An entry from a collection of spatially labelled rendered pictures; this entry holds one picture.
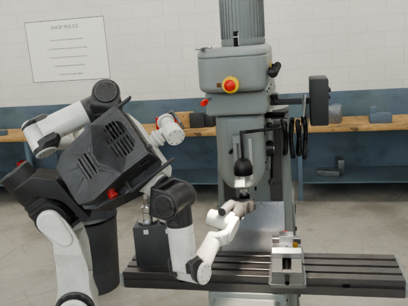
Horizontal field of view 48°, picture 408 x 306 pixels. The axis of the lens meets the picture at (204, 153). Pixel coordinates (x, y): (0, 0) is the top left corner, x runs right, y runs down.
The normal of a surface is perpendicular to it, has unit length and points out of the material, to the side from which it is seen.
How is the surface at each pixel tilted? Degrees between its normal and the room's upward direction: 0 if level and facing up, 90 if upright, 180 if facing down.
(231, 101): 90
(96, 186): 75
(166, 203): 89
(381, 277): 0
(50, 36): 90
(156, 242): 90
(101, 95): 61
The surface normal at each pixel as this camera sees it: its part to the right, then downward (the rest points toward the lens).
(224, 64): -0.19, 0.24
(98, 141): -0.39, -0.02
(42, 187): 0.12, 0.22
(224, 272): -0.07, -0.97
